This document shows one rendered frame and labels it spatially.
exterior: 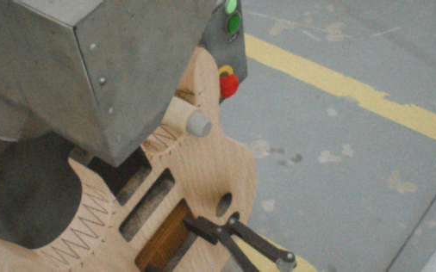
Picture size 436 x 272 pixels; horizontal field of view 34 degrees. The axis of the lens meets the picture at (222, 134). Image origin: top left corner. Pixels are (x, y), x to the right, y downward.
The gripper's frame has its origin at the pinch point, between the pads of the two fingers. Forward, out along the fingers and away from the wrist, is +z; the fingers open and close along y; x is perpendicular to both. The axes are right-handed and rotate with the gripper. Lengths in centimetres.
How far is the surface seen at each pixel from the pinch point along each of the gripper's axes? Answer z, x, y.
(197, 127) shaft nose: -4.1, 19.8, 7.6
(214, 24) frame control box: 17.4, -0.5, 32.9
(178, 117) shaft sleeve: -1.8, 20.3, 7.5
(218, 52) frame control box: 17.4, -6.3, 31.9
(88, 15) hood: -9.9, 48.3, -1.1
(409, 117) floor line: 21, -124, 107
